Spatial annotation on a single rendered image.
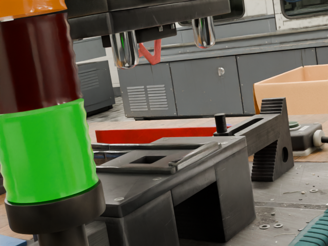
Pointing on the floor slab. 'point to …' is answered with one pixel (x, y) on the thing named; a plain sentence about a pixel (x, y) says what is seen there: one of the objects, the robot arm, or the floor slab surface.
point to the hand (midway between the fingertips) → (145, 55)
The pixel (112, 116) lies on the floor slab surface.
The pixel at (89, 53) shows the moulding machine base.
